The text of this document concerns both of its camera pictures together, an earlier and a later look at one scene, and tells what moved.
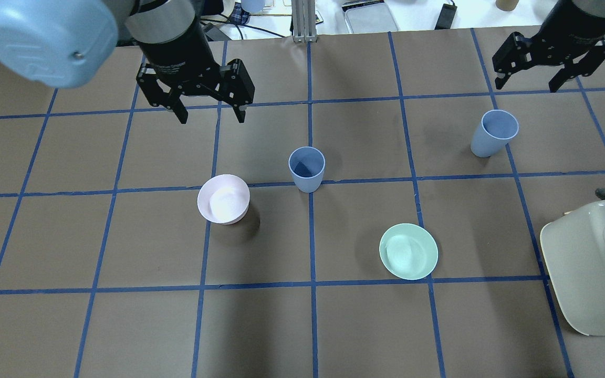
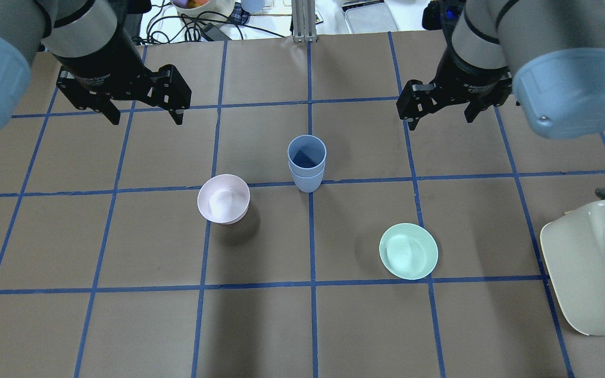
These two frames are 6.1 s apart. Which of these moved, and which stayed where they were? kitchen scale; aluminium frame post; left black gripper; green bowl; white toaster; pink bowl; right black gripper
Moved: left black gripper; right black gripper
Stayed: aluminium frame post; pink bowl; kitchen scale; white toaster; green bowl
